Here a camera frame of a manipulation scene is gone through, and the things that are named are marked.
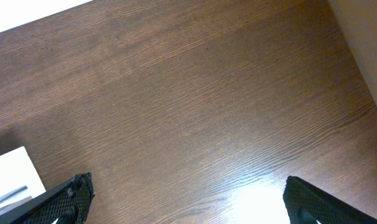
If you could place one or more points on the large metal spoon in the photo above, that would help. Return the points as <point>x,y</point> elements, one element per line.
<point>12,193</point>

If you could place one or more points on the white plastic cutlery tray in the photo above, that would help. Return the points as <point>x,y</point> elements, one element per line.
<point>17,170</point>

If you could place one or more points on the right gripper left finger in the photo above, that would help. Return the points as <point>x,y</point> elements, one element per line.
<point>68,202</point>

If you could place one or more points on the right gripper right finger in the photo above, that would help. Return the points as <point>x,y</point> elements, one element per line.
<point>306,203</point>

